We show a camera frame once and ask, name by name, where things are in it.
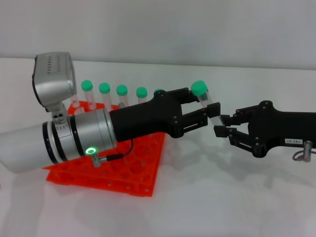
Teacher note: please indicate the orange plastic test tube rack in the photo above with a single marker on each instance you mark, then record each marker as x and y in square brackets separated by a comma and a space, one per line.
[111, 182]

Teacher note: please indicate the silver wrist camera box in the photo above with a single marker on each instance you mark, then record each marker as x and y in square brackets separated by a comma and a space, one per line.
[54, 81]

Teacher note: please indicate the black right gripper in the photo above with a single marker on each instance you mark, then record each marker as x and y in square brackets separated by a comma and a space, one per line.
[276, 128]

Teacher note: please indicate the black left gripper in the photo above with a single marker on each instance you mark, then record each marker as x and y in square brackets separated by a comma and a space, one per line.
[148, 118]

